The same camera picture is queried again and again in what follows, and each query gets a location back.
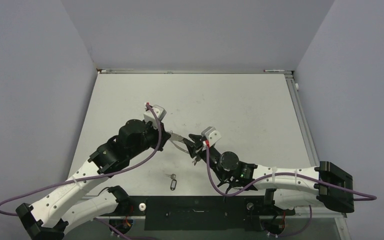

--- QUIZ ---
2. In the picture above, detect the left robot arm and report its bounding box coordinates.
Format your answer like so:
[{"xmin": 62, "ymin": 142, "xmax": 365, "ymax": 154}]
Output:
[{"xmin": 16, "ymin": 119, "xmax": 171, "ymax": 240}]

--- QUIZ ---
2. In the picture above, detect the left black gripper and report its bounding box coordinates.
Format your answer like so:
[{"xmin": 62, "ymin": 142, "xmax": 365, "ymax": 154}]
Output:
[{"xmin": 128, "ymin": 119, "xmax": 171, "ymax": 159}]

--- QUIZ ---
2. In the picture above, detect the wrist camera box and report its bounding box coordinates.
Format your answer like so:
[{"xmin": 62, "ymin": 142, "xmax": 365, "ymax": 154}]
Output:
[
  {"xmin": 201, "ymin": 126, "xmax": 222, "ymax": 147},
  {"xmin": 143, "ymin": 104, "xmax": 167, "ymax": 124}
]

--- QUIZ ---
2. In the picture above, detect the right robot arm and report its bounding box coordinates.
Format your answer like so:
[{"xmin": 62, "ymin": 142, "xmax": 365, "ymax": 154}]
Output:
[{"xmin": 182, "ymin": 134, "xmax": 355, "ymax": 214}]

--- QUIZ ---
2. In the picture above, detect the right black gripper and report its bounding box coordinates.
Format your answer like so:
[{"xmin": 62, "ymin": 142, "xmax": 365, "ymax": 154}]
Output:
[{"xmin": 185, "ymin": 133, "xmax": 228, "ymax": 180}]

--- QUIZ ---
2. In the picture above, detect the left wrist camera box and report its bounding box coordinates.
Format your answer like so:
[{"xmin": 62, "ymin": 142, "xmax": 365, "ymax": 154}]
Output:
[{"xmin": 143, "ymin": 104, "xmax": 167, "ymax": 124}]

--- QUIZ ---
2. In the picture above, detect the aluminium frame rail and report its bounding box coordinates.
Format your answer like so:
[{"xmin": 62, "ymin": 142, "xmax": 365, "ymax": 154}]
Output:
[{"xmin": 284, "ymin": 71, "xmax": 320, "ymax": 166}]

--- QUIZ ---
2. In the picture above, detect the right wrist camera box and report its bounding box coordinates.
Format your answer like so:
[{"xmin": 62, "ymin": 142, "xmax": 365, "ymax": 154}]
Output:
[{"xmin": 201, "ymin": 126, "xmax": 222, "ymax": 147}]

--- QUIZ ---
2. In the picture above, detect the red white marker pen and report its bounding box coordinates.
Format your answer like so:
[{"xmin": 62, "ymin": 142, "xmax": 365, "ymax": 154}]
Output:
[{"xmin": 263, "ymin": 69, "xmax": 285, "ymax": 73}]

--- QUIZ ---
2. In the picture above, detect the key with grey tag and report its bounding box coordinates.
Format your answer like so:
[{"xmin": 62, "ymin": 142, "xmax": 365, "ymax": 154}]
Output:
[{"xmin": 165, "ymin": 173, "xmax": 177, "ymax": 191}]

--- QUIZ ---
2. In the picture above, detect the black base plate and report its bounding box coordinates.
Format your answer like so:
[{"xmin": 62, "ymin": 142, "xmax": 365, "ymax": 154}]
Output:
[{"xmin": 107, "ymin": 195, "xmax": 296, "ymax": 232}]

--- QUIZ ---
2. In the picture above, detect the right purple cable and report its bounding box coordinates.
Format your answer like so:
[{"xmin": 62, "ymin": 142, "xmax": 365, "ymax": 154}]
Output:
[{"xmin": 205, "ymin": 142, "xmax": 378, "ymax": 238}]

